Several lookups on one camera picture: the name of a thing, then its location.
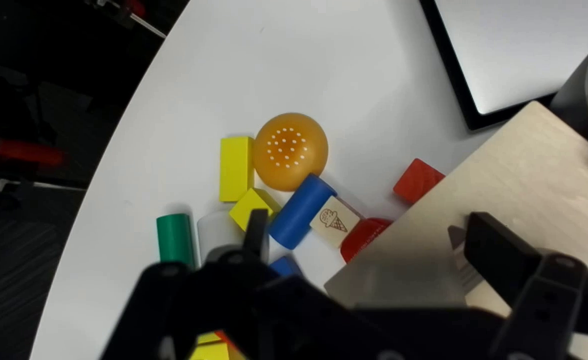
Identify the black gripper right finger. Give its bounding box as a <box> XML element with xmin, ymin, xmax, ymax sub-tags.
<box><xmin>463</xmin><ymin>209</ymin><xmax>588</xmax><ymax>360</ymax></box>

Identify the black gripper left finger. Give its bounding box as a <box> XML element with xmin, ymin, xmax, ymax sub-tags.
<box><xmin>101</xmin><ymin>207</ymin><xmax>290</xmax><ymax>360</ymax></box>

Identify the wooden lid with shape holes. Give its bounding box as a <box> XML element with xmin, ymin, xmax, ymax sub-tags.
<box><xmin>322</xmin><ymin>98</ymin><xmax>588</xmax><ymax>360</ymax></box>

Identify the green wooden cylinder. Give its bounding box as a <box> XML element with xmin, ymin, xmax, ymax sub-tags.
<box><xmin>154</xmin><ymin>211</ymin><xmax>198</xmax><ymax>269</ymax></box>

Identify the small blue wooden block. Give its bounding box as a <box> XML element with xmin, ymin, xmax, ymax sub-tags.
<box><xmin>269</xmin><ymin>251</ymin><xmax>304</xmax><ymax>280</ymax></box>

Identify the yellow wooden prism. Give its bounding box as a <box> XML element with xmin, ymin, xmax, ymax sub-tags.
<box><xmin>229</xmin><ymin>185</ymin><xmax>285</xmax><ymax>232</ymax></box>

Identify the blue wooden cylinder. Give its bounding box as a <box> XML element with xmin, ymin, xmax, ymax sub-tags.
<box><xmin>266</xmin><ymin>174</ymin><xmax>339</xmax><ymax>251</ymax></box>

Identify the long yellow wooden block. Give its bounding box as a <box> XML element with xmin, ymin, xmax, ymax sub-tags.
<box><xmin>218</xmin><ymin>133</ymin><xmax>257</xmax><ymax>203</ymax></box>

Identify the natural wooden printed block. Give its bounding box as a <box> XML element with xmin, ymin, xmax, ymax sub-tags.
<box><xmin>308</xmin><ymin>195</ymin><xmax>365</xmax><ymax>250</ymax></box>

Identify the small red wooden block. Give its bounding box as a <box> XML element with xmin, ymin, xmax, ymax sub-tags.
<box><xmin>393</xmin><ymin>156</ymin><xmax>449</xmax><ymax>207</ymax></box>

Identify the orange dome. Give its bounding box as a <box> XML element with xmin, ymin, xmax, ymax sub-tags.
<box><xmin>250</xmin><ymin>111</ymin><xmax>333</xmax><ymax>194</ymax></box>

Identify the red wooden cube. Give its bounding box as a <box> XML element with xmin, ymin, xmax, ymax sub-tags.
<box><xmin>339</xmin><ymin>216</ymin><xmax>395</xmax><ymax>264</ymax></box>

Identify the silver Dell laptop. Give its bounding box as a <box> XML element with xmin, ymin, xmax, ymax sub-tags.
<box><xmin>418</xmin><ymin>0</ymin><xmax>588</xmax><ymax>131</ymax></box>

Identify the black robot table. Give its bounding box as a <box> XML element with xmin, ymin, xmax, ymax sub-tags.
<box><xmin>0</xmin><ymin>0</ymin><xmax>193</xmax><ymax>360</ymax></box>

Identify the black clamp orange handle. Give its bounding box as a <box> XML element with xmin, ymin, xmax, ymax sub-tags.
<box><xmin>85</xmin><ymin>0</ymin><xmax>171</xmax><ymax>39</ymax></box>
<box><xmin>0</xmin><ymin>133</ymin><xmax>71</xmax><ymax>195</ymax></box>

